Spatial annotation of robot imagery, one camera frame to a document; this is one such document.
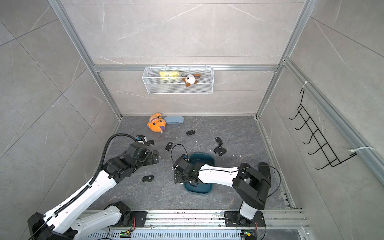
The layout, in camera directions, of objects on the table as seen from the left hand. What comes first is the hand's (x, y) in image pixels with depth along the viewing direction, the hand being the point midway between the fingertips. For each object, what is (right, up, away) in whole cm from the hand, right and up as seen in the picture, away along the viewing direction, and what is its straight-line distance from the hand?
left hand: (151, 151), depth 77 cm
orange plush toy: (-4, +16, +27) cm, 31 cm away
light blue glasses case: (+7, +19, +37) cm, 42 cm away
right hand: (+15, -16, +7) cm, 23 cm away
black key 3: (-5, -17, +8) cm, 20 cm away
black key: (+20, +9, +30) cm, 37 cm away
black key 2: (+40, +4, +27) cm, 48 cm away
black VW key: (+5, 0, +24) cm, 24 cm away
